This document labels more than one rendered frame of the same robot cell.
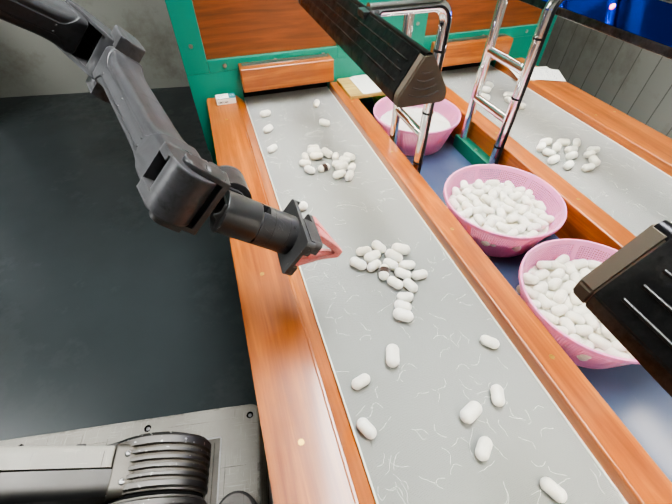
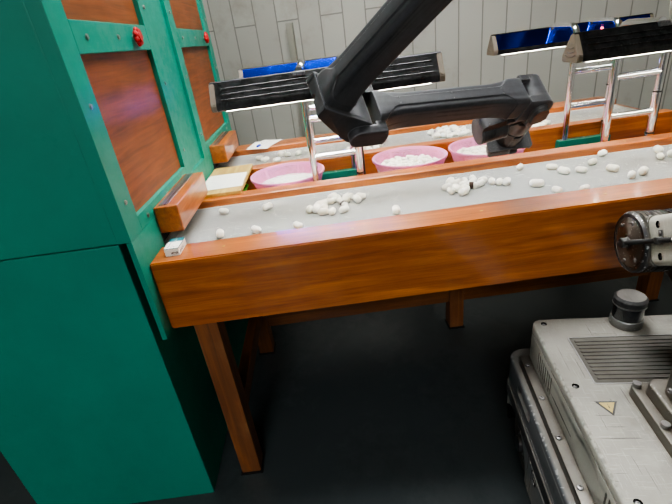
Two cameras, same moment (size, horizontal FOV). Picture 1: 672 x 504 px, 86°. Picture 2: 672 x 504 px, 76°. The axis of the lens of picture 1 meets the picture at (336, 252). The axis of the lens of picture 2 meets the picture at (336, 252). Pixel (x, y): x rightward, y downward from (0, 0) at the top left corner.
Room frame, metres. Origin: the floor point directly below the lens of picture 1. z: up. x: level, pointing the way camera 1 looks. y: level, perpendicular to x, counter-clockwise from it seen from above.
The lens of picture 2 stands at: (0.48, 1.15, 1.18)
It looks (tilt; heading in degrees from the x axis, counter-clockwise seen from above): 27 degrees down; 288
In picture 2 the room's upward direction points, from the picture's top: 8 degrees counter-clockwise
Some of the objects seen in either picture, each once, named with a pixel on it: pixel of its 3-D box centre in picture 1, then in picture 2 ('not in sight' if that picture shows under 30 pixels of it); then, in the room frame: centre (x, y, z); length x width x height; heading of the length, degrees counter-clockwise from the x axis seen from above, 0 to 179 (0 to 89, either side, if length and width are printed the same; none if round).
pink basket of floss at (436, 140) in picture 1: (414, 125); (289, 184); (1.07, -0.25, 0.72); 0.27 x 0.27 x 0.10
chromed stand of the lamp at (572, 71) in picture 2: not in sight; (577, 85); (0.04, -0.79, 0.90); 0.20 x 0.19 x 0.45; 18
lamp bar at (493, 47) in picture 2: not in sight; (570, 34); (0.07, -0.86, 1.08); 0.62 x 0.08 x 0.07; 18
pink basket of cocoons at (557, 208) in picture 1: (496, 212); (409, 168); (0.65, -0.38, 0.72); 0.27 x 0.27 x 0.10
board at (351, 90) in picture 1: (388, 82); (226, 180); (1.28, -0.18, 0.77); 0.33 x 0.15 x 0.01; 108
